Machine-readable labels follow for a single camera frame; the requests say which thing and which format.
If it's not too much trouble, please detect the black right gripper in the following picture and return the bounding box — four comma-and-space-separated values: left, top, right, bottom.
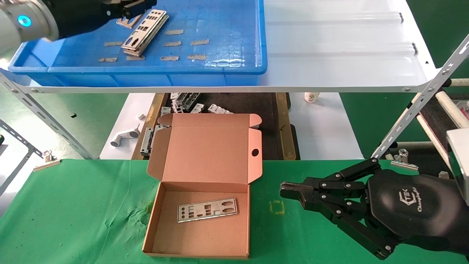
280, 158, 464, 260

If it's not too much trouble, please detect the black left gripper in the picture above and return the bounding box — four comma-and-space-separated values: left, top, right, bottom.
46, 0, 158, 39

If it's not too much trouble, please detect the blue plastic tray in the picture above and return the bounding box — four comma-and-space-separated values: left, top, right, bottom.
8, 0, 268, 88

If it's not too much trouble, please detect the brown cardboard box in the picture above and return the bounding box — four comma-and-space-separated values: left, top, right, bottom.
142, 113, 263, 259

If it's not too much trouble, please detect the dark wood-framed parts tray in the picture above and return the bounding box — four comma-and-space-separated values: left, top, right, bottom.
131, 92, 301, 161

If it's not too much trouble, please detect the white lower board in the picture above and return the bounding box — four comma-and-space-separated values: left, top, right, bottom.
100, 92, 364, 161

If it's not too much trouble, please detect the silver binder clip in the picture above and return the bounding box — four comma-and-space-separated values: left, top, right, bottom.
33, 150, 61, 172
390, 148, 419, 171

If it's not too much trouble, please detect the grey horizontal tube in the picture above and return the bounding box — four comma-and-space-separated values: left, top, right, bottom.
394, 141, 449, 150

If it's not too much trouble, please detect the thin white tube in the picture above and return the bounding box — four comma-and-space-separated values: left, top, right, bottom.
416, 114, 452, 171

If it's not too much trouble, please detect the white pipe fitting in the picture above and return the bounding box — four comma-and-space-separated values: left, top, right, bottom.
110, 124, 141, 148

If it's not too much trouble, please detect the dark cart panel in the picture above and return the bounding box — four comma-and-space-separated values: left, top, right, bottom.
421, 92, 469, 147

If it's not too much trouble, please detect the thick white tube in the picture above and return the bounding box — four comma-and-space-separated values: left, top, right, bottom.
435, 91, 469, 129

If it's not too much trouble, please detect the green table cloth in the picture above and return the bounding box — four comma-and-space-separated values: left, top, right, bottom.
0, 158, 469, 264

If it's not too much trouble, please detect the dark grey metal bracket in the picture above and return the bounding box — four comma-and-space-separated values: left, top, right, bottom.
182, 92, 201, 111

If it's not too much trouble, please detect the long grey metal bracket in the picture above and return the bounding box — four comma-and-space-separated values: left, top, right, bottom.
140, 125, 167, 155

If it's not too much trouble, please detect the slotted grey angle post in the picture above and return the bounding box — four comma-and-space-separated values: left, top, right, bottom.
0, 71, 96, 160
371, 34, 469, 159

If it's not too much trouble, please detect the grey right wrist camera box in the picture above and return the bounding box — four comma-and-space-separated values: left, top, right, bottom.
446, 128, 469, 206

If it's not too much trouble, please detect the slotted grey angle bracket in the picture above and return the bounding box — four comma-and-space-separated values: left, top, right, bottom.
0, 119, 43, 195

